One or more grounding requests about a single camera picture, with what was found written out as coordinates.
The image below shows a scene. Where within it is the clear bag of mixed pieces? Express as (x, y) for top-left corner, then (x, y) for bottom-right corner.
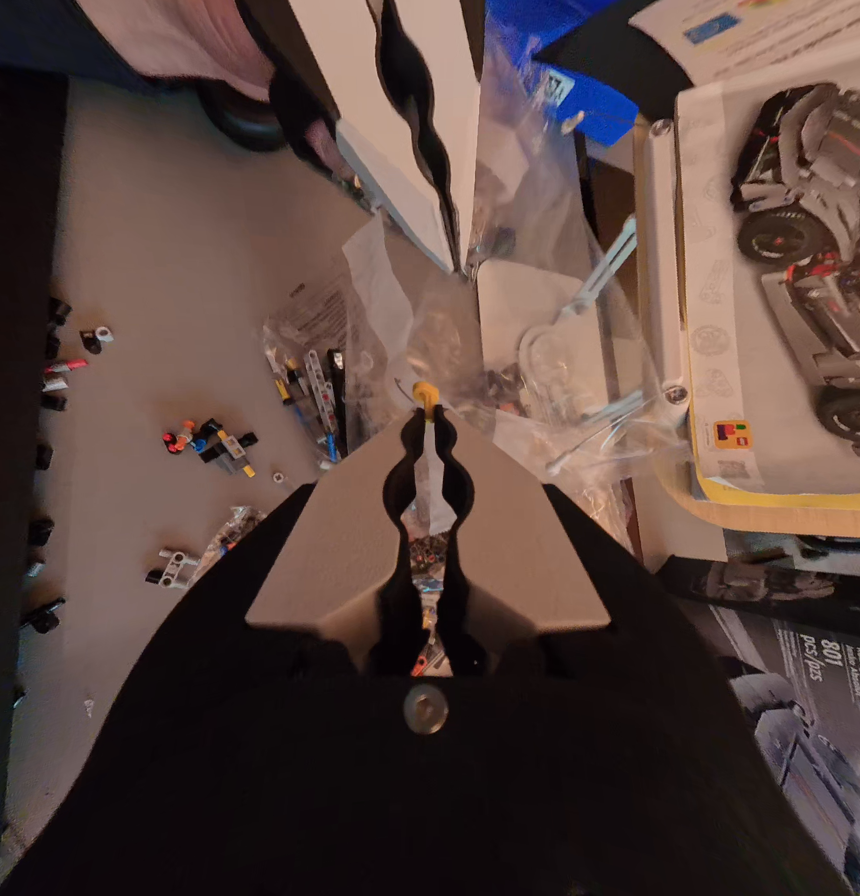
(260, 210), (418, 471)

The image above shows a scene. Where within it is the black studded mat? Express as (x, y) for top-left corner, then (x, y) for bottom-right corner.
(0, 66), (70, 876)

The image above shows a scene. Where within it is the large black rubber tire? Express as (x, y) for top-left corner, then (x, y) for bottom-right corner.
(197, 83), (288, 153)

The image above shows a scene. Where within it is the dark grey beam with pins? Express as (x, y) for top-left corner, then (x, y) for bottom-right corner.
(144, 546), (202, 590)

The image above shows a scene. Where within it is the small clear bag of pins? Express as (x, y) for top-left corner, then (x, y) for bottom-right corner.
(185, 504), (267, 573)

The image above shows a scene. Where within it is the person's left hand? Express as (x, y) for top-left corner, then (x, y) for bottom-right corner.
(78, 0), (277, 104)

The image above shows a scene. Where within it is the blue plastic bin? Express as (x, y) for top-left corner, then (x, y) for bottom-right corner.
(484, 0), (642, 149)

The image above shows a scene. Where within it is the dark lego set box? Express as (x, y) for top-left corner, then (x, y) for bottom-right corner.
(656, 531), (860, 896)

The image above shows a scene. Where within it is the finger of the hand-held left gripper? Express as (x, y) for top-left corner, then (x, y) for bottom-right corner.
(393, 0), (482, 275)
(288, 0), (461, 274)

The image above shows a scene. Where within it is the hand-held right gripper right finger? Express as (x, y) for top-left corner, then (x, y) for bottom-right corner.
(438, 405), (614, 678)

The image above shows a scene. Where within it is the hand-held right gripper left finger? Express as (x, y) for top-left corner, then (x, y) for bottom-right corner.
(245, 410), (432, 678)

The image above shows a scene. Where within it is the white lego instruction booklet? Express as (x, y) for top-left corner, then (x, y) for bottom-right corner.
(533, 0), (860, 513)

